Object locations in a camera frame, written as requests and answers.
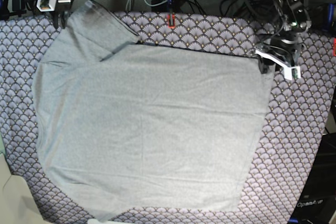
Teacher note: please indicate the red black table clamp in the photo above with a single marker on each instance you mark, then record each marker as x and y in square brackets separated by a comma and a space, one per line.
[170, 17]

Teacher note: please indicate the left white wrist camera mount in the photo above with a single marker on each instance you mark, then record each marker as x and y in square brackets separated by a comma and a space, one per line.
[289, 72]

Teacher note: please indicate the red clamp at right edge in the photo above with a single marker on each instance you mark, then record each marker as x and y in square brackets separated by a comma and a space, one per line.
[334, 47]

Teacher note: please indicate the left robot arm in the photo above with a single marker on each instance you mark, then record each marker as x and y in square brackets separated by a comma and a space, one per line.
[293, 17]

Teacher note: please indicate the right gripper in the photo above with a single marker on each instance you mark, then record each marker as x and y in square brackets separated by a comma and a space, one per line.
[60, 6]

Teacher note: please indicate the fan-patterned table cloth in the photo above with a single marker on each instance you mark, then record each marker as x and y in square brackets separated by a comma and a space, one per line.
[290, 138]

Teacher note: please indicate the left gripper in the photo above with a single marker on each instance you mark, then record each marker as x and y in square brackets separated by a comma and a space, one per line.
[286, 49]

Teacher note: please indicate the grey T-shirt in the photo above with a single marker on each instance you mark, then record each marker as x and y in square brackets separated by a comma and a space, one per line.
[123, 125]

